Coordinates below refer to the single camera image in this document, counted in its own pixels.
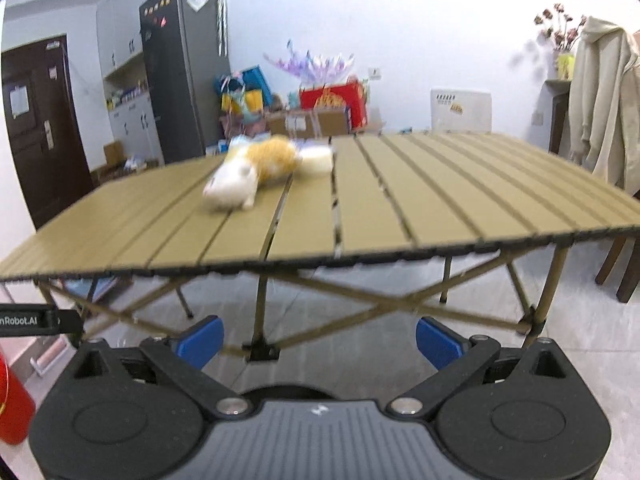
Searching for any white wall cabinet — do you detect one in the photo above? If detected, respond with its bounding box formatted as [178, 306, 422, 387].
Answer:
[96, 0, 176, 81]

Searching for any dried flower bouquet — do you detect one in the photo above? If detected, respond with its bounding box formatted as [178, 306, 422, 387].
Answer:
[534, 4, 587, 53]

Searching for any blue gift bag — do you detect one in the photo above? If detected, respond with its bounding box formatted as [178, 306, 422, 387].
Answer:
[215, 65, 273, 111]

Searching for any khaki folding table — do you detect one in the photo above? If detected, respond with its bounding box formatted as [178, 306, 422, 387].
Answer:
[0, 132, 640, 361]

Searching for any red gift bag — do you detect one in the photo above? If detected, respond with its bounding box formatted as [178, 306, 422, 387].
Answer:
[299, 79, 368, 133]

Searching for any taped cardboard box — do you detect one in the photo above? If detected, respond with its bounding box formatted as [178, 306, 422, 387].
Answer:
[265, 109, 351, 138]

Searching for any dark wooden chair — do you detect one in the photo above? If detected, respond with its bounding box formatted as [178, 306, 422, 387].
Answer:
[595, 235, 640, 303]

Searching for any beige jacket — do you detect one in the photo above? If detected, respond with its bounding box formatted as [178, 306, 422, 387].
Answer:
[569, 16, 640, 196]

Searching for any dark brown door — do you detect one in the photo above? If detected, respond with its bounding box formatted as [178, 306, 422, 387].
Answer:
[0, 34, 96, 231]

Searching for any white base cabinet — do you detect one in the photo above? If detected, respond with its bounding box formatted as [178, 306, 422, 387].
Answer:
[107, 92, 166, 171]

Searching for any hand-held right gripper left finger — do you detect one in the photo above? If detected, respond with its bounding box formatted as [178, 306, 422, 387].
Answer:
[62, 316, 252, 417]

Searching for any red plastic bucket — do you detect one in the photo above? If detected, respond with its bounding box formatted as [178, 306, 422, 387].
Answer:
[0, 350, 37, 446]

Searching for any yellow white plush toy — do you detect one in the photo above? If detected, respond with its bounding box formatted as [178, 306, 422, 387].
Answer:
[202, 136, 303, 211]

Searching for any dark grey refrigerator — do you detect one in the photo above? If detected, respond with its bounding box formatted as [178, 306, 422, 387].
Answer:
[139, 0, 232, 163]

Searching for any purple paper flower decoration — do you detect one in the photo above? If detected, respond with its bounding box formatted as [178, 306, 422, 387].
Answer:
[264, 39, 357, 83]

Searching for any dark wooden side table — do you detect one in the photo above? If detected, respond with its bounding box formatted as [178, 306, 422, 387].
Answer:
[545, 79, 573, 156]

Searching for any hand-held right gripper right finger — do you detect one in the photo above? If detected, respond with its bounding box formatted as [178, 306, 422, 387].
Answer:
[385, 316, 583, 417]

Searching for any white box with stickers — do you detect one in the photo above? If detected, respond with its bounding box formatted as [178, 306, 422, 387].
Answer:
[430, 87, 493, 135]

